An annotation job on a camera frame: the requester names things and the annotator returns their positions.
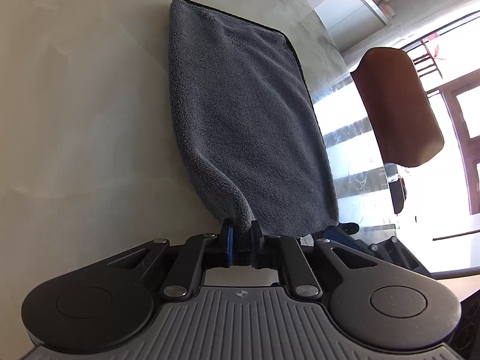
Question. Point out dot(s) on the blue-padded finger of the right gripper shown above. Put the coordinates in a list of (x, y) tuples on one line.
[(342, 234)]

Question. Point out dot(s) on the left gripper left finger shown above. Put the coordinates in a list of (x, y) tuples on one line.
[(199, 254)]

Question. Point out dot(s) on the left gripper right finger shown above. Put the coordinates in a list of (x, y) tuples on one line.
[(284, 255)]

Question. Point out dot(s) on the blue and grey microfibre towel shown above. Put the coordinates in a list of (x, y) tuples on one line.
[(244, 123)]

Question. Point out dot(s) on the brown leather chair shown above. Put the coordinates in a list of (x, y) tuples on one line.
[(398, 108)]

